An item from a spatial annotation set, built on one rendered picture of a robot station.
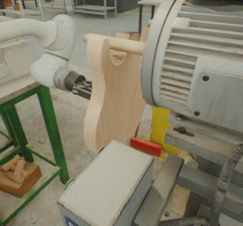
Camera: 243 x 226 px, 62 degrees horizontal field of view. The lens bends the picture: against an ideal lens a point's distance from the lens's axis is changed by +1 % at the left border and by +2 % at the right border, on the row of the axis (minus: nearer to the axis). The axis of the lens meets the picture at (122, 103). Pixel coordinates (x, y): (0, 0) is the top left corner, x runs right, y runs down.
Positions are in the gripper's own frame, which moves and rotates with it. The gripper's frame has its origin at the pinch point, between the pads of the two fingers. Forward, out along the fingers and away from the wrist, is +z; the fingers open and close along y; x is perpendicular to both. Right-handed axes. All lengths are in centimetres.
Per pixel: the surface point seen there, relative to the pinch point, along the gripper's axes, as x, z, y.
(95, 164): 1.9, 15.9, 32.2
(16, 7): -7, -632, -391
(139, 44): 20.2, 10.7, 9.4
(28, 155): -92, -96, -26
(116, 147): 2.8, 16.8, 26.9
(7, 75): -9, -66, -1
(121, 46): 18.9, 6.1, 9.9
